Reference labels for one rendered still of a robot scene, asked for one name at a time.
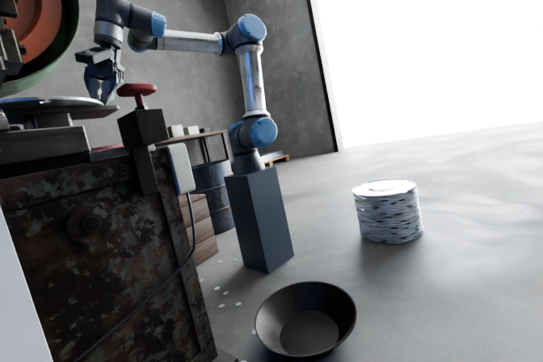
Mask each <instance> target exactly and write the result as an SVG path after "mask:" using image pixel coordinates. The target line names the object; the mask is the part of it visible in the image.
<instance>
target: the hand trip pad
mask: <svg viewBox="0 0 543 362"><path fill-rule="evenodd" d="M156 90H157V88H156V86H155V84H152V83H125V84H124V85H122V86H120V87H119V88H117V90H116V93H117V95H118V96H120V97H135V100H136V104H137V107H140V106H145V103H144V99H143V96H147V95H151V94H153V93H154V92H155V91H156Z"/></svg>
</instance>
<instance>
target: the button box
mask: <svg viewBox="0 0 543 362"><path fill-rule="evenodd" d="M160 149H166V151H167V155H168V158H169V162H170V167H171V170H172V174H173V177H174V181H175V186H176V190H177V193H178V196H181V195H183V194H185V193H186V196H187V202H188V207H189V211H190V216H191V221H192V237H193V246H192V251H191V252H190V254H189V256H188V257H187V258H186V260H185V262H184V263H183V264H182V265H181V266H180V267H179V268H178V269H177V270H176V271H175V272H174V273H173V274H172V275H171V276H170V278H169V279H168V280H167V281H166V282H165V283H164V284H163V285H161V286H160V287H159V288H158V289H157V290H156V291H155V292H154V293H152V294H151V295H150V296H149V297H148V298H147V299H146V300H144V301H143V302H142V303H141V304H140V305H139V306H138V307H137V308H136V309H135V310H134V311H133V312H132V313H131V314H129V315H128V316H127V317H126V318H125V319H123V320H122V321H121V322H120V323H118V324H117V325H116V326H115V327H113V328H112V329H111V330H110V331H109V332H107V333H106V334H105V335H104V336H103V337H102V338H101V339H100V340H98V341H97V342H96V343H95V344H93V345H92V346H91V347H90V348H88V349H87V350H86V351H85V352H83V353H82V354H81V355H80V356H79V357H78V358H77V359H76V360H74V361H73V362H80V361H81V360H82V359H83V358H84V357H86V356H87V355H88V354H89V353H90V352H92V351H93V350H94V349H95V348H96V347H97V346H99V345H100V344H101V343H102V342H103V341H104V340H105V339H107V338H108V337H109V336H110V335H111V334H113V333H114V332H115V331H116V330H118V329H119V328H120V327H121V326H122V325H124V324H125V323H126V322H127V321H128V320H129V319H130V318H131V317H132V316H133V315H134V314H135V313H136V312H138V311H139V310H140V309H141V308H142V307H143V306H144V305H145V304H147V303H148V302H149V301H150V300H151V299H152V298H153V297H154V296H155V295H157V294H158V293H159V292H160V291H161V290H162V289H163V288H164V287H165V286H167V285H168V284H169V282H170V281H171V280H172V279H173V278H174V277H175V276H176V275H177V274H178V273H179V272H180V270H181V269H182V268H183V267H184V266H185V265H186V264H187V262H188V261H189V259H190V258H191V256H192V254H193V253H194V251H195V249H196V228H195V222H194V216H193V211H192V203H191V199H190V196H189V192H192V191H194V190H195V189H196V185H195V182H194V179H193V175H192V169H191V165H190V162H189V158H188V155H187V149H186V146H185V144H184V143H178V144H173V145H166V146H163V147H159V148H157V149H156V150H160Z"/></svg>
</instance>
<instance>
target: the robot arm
mask: <svg viewBox="0 0 543 362"><path fill-rule="evenodd" d="M124 27H126V28H129V32H128V34H127V43H128V46H129V47H130V48H131V49H132V50H133V51H134V52H136V53H143V52H145V51H147V50H148V49H152V50H166V51H180V52H194V53H214V54H215V55H216V56H221V57H235V56H239V58H240V66H241V73H242V86H243V94H244V101H245V109H246V114H245V115H244V116H243V121H239V122H237V123H234V124H231V125H230V126H229V127H228V136H229V140H230V144H231V148H232V152H233V156H234V168H233V173H234V175H246V174H250V173H254V172H257V171H260V170H263V169H265V165H264V163H263V161H262V159H261V157H260V156H259V153H258V150H257V148H263V147H266V146H269V145H271V144H272V143H273V141H274V140H275V139H276V135H277V127H276V123H274V121H273V120H272V119H271V117H270V114H269V113H268V112H267V111H266V106H265V99H264V92H263V78H262V70H261V63H260V53H261V52H262V51H263V46H262V41H263V40H264V38H265V36H266V28H265V26H264V24H263V22H262V21H261V20H260V19H259V18H258V17H257V16H256V15H253V14H245V15H243V16H242V17H241V18H239V19H238V21H237V22H236V23H235V24H234V25H233V26H232V27H231V28H230V29H229V30H228V31H226V32H215V33H214V34H213V35H211V34H204V33H195V32H180V31H172V30H166V18H165V17H164V16H163V15H160V14H158V13H156V12H155V11H150V10H148V9H145V8H143V7H141V6H137V5H135V4H132V3H131V2H127V0H96V11H95V27H93V30H94V36H95V37H94V42H95V43H96V44H98V45H100V47H93V48H89V49H86V50H83V51H80V52H77V53H75V54H74V55H75V59H76V62H80V63H84V64H87V67H85V72H84V82H85V84H86V88H87V90H88V92H89V95H90V98H91V99H96V100H98V101H100V102H102V103H103V105H107V103H108V102H109V101H112V100H114V98H115V94H114V92H113V91H114V89H115V88H116V87H117V85H118V83H120V82H121V83H124V70H125V68H124V67H123V66H122V65H120V54H121V44H122V43H123V34H124ZM122 71H123V79H121V76H122ZM99 80H101V81H104V82H102V83H100V82H99ZM100 87H102V91H101V90H100Z"/></svg>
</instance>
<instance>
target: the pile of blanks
mask: <svg viewBox="0 0 543 362"><path fill-rule="evenodd" d="M416 189H417V188H416V186H415V188H414V189H412V190H410V191H408V192H404V193H402V194H398V195H394V196H382V197H366V196H359V195H356V194H354V193H353V197H354V201H355V206H356V213H357V218H358V224H359V227H360V234H361V236H362V237H363V238H365V239H367V240H369V241H371V242H376V243H383V244H399V243H404V242H410V241H413V240H415V239H416V238H419V237H420V236H421V235H422V233H423V225H422V219H421V213H420V207H419V199H418V195H417V190H416Z"/></svg>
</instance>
